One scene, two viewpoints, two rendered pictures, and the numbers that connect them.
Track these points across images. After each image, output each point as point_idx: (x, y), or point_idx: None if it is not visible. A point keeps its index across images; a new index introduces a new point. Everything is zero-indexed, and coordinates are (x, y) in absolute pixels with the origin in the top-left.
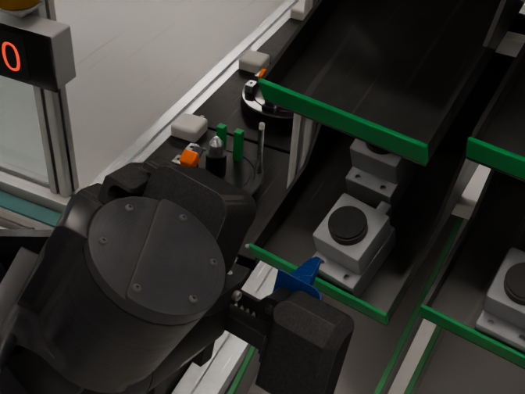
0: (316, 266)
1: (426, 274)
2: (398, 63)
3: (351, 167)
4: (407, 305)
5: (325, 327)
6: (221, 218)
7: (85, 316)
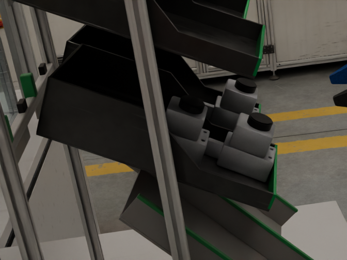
0: (341, 67)
1: (182, 202)
2: (200, 36)
3: (196, 142)
4: (201, 218)
5: None
6: None
7: None
